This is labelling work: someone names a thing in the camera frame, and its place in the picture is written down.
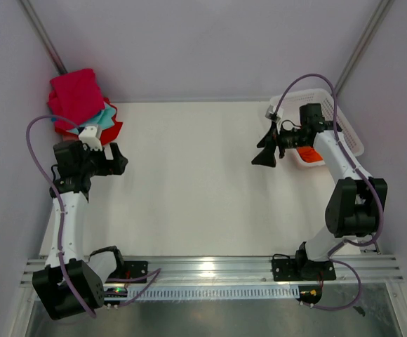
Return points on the corner aluminium post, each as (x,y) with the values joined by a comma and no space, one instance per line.
(42,35)
(374,23)

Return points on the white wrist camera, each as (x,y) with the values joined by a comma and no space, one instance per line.
(274,113)
(90,136)

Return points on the right black controller board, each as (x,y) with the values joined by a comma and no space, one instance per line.
(310,295)

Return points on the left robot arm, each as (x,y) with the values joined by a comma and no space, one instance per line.
(71,283)

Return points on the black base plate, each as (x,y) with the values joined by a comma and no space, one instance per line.
(291,269)
(135,271)

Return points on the white plastic basket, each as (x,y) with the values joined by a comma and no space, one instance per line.
(289,110)

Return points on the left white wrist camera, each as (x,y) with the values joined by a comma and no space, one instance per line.
(90,136)

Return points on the aluminium rail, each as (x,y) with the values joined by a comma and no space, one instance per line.
(254,270)
(370,249)

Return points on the aluminium front rail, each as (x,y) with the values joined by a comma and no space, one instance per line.
(254,270)

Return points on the pink folded t shirt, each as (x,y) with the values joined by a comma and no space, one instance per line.
(66,139)

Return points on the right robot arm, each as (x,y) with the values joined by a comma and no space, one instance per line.
(355,209)

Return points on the left black controller board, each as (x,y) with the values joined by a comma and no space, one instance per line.
(115,296)

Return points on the red folded t shirt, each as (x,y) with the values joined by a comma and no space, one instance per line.
(112,131)

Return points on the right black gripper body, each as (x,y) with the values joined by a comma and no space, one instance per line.
(292,138)

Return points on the left corner aluminium post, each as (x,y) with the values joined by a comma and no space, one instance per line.
(42,35)

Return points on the right corner aluminium post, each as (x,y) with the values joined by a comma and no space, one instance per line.
(374,23)

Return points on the orange t shirt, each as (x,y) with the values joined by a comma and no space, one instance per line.
(309,155)

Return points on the teal folded t shirt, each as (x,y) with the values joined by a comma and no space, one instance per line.
(77,118)

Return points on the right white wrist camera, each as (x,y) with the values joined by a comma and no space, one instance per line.
(274,113)

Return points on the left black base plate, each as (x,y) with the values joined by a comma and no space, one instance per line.
(135,271)

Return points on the slotted grey cable duct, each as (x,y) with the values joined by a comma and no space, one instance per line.
(243,292)

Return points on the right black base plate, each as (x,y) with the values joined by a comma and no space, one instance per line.
(291,269)

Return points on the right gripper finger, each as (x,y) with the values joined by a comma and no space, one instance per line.
(270,138)
(266,157)

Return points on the magenta t shirt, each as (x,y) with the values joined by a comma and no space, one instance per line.
(76,96)

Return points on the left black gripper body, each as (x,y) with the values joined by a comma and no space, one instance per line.
(94,162)

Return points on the right side aluminium rail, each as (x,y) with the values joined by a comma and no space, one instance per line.
(370,249)

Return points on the black controller board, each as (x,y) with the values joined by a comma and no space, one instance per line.
(115,296)
(310,295)

